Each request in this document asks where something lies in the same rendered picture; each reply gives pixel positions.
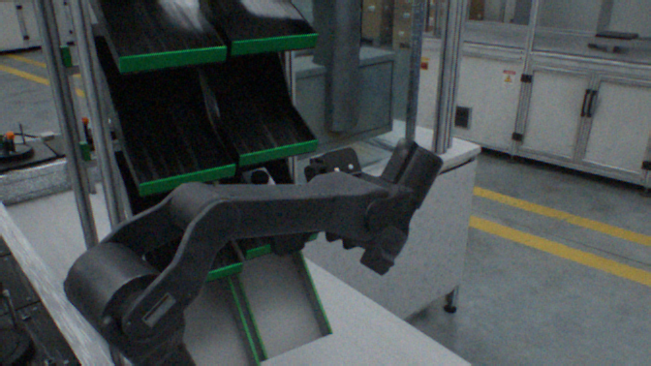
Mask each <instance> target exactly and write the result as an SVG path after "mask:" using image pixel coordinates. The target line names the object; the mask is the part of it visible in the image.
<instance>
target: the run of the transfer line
mask: <svg viewBox="0 0 651 366"><path fill-rule="evenodd" d="M92 171H93V176H94V181H95V182H96V181H99V180H101V174H100V170H99V166H97V167H93V168H92ZM69 189H73V186H72V181H71V177H70V173H69V169H68V164H67V160H66V157H64V159H59V160H55V161H51V162H47V163H41V164H37V165H34V166H29V167H25V168H17V169H13V170H9V171H5V172H0V200H1V202H2V203H3V205H4V206H7V205H11V204H14V203H18V202H22V201H26V200H29V199H32V198H39V197H43V196H47V195H51V194H55V193H58V192H62V191H66V190H69Z"/></svg>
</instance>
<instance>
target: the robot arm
mask: <svg viewBox="0 0 651 366"><path fill-rule="evenodd" d="M309 163H310V166H307V167H305V168H304V175H305V178H306V181H307V183H302V184H204V183H201V182H197V181H196V182H187V183H182V184H181V185H179V186H178V188H176V189H175V190H174V191H173V192H172V193H171V194H170V195H168V196H167V197H166V198H165V199H164V200H163V201H162V202H161V203H158V204H156V205H154V206H152V207H150V208H148V209H146V210H144V211H142V212H140V213H139V215H137V216H135V217H133V218H131V219H129V220H127V221H125V222H122V223H120V224H119V225H118V226H117V227H116V228H114V229H113V230H112V231H111V232H110V233H109V234H108V235H107V236H106V237H104V238H103V239H102V240H101V241H100V242H99V243H98V244H97V245H96V247H94V248H92V249H90V250H88V251H86V252H85V253H84V254H82V255H80V256H79V257H78V258H77V259H76V260H75V261H74V263H73V264H72V266H71V267H70V268H69V270H68V273H67V276H66V279H65V281H64V282H63V291H64V293H65V295H66V297H67V300H68V301H69V302H70V303H71V304H72V305H74V306H75V307H76V308H77V309H78V311H79V312H80V314H81V315H82V316H83V317H84V318H85V319H86V320H87V321H88V322H89V323H90V324H91V325H92V326H93V327H94V329H95V330H96V331H97V332H98V333H99V334H100V335H101V336H102V337H103V338H104V339H106V341H107V342H108V343H109V345H110V346H111V347H113V348H114V349H115V350H116V351H117V352H119V353H120V354H121V355H122V356H123V357H125V358H126V359H127V360H128V361H129V362H131V363H132V364H133V365H134V366H197V365H196V364H195V362H194V360H193V358H192V356H191V354H190V353H189V351H188V349H187V348H186V344H185V343H184V340H183V338H184V333H185V329H186V323H187V321H186V318H185V314H184V310H185V309H186V308H187V307H188V306H189V305H190V304H191V303H192V302H193V301H194V300H195V299H196V298H197V296H198V295H199V294H200V293H201V291H202V288H203V285H204V283H205V280H206V278H207V275H208V272H209V270H210V267H211V265H212V262H213V260H214V259H215V257H216V254H217V253H218V252H219V251H220V250H221V249H222V248H223V247H224V246H225V245H226V244H227V242H228V241H229V240H234V239H244V238H254V237H264V236H269V241H270V246H271V251H272V252H273V253H275V254H276V255H278V256H280V257H282V256H285V255H287V254H291V253H294V252H297V251H300V250H302V249H303V248H304V247H305V244H304V243H305V242H307V241H308V240H309V238H310V236H311V235H315V233H318V232H321V231H324V232H325V240H326V241H327V242H329V243H330V242H333V241H337V240H342V241H343V248H344V249H346V250H350V249H353V248H355V247H360V248H362V249H365V252H364V253H363V255H362V257H361V259H359V263H361V264H363V265H364V266H366V267H368V268H369V269H371V270H372V271H374V272H376V273H377V274H379V275H381V276H383V275H384V274H386V273H388V272H389V270H390V268H391V267H393V266H394V265H395V263H394V260H395V258H396V257H397V256H398V255H399V254H400V252H401V251H402V249H403V247H404V245H405V243H406V241H407V239H409V232H410V223H411V220H412V218H413V216H414V214H415V213H416V210H417V209H420V207H421V205H422V203H423V201H424V199H425V198H426V196H427V194H428V192H429V190H430V188H431V185H433V184H434V182H435V180H436V178H437V176H438V174H439V172H440V171H441V169H442V167H443V165H444V161H443V159H442V158H441V157H440V156H438V155H435V154H434V153H431V152H430V151H428V150H427V149H425V148H423V147H421V146H419V145H418V144H417V143H416V142H415V141H413V140H410V139H406V138H405V137H401V138H400V139H399V141H398V143H397V144H396V146H395V149H394V151H393V154H392V155H391V157H390V159H389V161H388V164H387V166H386V168H385V170H384V172H382V173H381V175H380V176H373V175H371V174H368V173H365V172H363V171H362V169H361V166H360V163H359V162H358V158H357V153H356V151H355V150H354V149H353V148H344V149H339V150H334V151H329V152H326V153H325V154H324V155H322V156H319V157H315V158H310V159H309ZM183 233H184V235H183V237H182V240H181V242H180V245H179V247H178V249H177V251H176V254H175V256H174V258H173V260H172V262H171V264H170V265H169V266H168V268H167V269H166V270H165V271H164V272H163V273H162V274H161V273H160V272H159V271H158V270H156V268H155V267H153V266H151V265H150V264H149V263H147V262H146V261H145V260H144V259H142V257H143V256H144V255H145V254H146V253H148V252H150V251H152V250H154V249H157V248H159V247H161V246H163V245H165V244H167V243H169V242H171V241H173V240H174V238H176V237H178V236H180V235H182V234H183Z"/></svg>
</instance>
